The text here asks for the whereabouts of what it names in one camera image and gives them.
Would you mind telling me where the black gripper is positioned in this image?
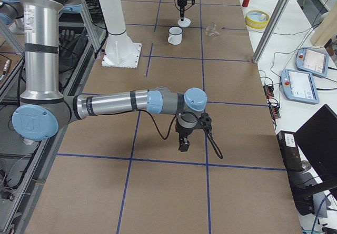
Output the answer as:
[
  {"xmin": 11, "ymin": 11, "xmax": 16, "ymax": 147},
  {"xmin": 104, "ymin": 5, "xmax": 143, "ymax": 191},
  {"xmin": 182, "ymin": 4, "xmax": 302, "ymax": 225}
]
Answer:
[
  {"xmin": 175, "ymin": 123, "xmax": 197, "ymax": 152},
  {"xmin": 177, "ymin": 0, "xmax": 187, "ymax": 21}
]

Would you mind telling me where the white enamel cup lid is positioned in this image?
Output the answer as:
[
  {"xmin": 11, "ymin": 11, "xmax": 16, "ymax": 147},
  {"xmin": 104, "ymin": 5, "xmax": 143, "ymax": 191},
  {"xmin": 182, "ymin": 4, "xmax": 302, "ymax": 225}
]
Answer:
[{"xmin": 177, "ymin": 18, "xmax": 191, "ymax": 28}]

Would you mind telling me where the clear plastic funnel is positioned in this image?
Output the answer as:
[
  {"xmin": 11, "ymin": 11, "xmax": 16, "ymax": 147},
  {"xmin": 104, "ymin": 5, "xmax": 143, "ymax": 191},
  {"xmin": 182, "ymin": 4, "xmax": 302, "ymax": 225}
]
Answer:
[{"xmin": 205, "ymin": 22, "xmax": 220, "ymax": 36}]

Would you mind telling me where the white enamel mug blue rim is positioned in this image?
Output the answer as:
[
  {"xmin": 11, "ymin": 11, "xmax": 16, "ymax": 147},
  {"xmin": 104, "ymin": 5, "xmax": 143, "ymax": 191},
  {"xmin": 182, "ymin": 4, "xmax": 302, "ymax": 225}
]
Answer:
[{"xmin": 167, "ymin": 26, "xmax": 183, "ymax": 45}]

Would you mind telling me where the yellow tape roll with lid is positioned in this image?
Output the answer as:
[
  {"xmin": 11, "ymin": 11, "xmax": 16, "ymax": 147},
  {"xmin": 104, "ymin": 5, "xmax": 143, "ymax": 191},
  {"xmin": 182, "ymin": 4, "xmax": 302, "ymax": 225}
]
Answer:
[{"xmin": 245, "ymin": 10, "xmax": 270, "ymax": 29}]

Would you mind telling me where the black box device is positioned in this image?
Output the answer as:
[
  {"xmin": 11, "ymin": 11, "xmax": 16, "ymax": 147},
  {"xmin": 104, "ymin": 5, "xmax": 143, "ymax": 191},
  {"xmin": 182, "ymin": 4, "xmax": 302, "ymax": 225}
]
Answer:
[{"xmin": 277, "ymin": 130, "xmax": 304, "ymax": 172}]

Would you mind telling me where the near teach pendant tablet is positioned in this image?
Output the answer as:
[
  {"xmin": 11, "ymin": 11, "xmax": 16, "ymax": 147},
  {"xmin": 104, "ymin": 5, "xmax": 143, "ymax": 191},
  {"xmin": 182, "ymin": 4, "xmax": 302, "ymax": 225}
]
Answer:
[{"xmin": 281, "ymin": 69, "xmax": 320, "ymax": 104}]

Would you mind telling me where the teach pendant tablet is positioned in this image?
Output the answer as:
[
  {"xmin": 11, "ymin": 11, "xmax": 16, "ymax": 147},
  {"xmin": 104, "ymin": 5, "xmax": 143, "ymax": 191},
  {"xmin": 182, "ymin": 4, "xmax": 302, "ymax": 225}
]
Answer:
[
  {"xmin": 295, "ymin": 48, "xmax": 329, "ymax": 78},
  {"xmin": 281, "ymin": 69, "xmax": 320, "ymax": 104}
]

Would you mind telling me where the black monitor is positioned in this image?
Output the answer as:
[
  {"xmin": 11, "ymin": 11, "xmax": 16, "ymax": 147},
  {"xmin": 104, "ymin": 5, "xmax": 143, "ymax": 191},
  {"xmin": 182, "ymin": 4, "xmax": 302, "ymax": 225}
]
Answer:
[{"xmin": 295, "ymin": 104, "xmax": 336, "ymax": 197}]

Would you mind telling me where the far teach pendant tablet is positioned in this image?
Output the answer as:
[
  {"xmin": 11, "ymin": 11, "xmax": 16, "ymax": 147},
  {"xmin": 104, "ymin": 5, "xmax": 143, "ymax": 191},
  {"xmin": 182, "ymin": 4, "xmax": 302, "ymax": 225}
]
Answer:
[{"xmin": 295, "ymin": 48, "xmax": 329, "ymax": 78}]

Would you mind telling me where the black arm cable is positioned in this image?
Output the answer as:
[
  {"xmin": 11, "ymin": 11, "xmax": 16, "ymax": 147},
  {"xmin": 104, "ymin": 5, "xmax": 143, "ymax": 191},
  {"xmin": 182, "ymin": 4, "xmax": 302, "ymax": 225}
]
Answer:
[{"xmin": 136, "ymin": 109, "xmax": 224, "ymax": 159}]

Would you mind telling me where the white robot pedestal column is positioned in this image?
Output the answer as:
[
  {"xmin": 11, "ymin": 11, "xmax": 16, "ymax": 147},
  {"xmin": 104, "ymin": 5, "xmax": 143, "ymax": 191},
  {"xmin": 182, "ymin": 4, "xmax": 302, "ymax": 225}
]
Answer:
[{"xmin": 99, "ymin": 0, "xmax": 142, "ymax": 68}]

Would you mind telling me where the aluminium frame post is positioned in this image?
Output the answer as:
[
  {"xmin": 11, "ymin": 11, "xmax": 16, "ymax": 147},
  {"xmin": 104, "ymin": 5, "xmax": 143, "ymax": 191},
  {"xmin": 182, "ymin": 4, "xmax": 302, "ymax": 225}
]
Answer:
[{"xmin": 252, "ymin": 0, "xmax": 289, "ymax": 64}]

